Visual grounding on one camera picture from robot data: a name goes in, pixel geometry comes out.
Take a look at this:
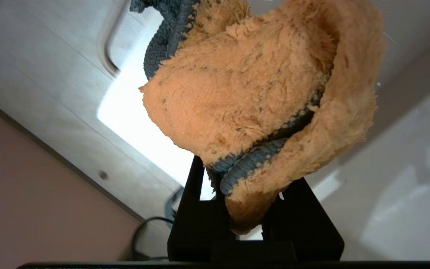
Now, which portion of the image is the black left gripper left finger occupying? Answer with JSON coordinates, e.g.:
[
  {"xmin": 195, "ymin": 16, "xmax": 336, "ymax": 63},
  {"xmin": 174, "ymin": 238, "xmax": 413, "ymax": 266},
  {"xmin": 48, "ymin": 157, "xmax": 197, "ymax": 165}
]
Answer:
[{"xmin": 167, "ymin": 155, "xmax": 236, "ymax": 262}]

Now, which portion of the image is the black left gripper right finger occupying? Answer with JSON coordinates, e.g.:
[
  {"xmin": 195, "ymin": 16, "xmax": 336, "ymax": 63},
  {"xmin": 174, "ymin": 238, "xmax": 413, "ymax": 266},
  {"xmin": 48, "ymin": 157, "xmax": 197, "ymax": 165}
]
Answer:
[{"xmin": 262, "ymin": 177, "xmax": 345, "ymax": 262}]

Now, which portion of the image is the orange and grey cleaning cloth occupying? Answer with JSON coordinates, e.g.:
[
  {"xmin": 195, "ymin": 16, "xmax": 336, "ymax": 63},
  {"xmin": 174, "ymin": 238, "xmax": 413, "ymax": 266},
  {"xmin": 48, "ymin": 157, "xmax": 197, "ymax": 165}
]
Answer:
[{"xmin": 130, "ymin": 0, "xmax": 386, "ymax": 236}]

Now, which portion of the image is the left arm smooth black cable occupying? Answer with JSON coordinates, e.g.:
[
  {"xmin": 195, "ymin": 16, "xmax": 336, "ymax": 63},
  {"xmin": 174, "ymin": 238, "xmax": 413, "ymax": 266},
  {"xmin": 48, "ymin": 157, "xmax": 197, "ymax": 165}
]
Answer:
[{"xmin": 131, "ymin": 217, "xmax": 175, "ymax": 261}]

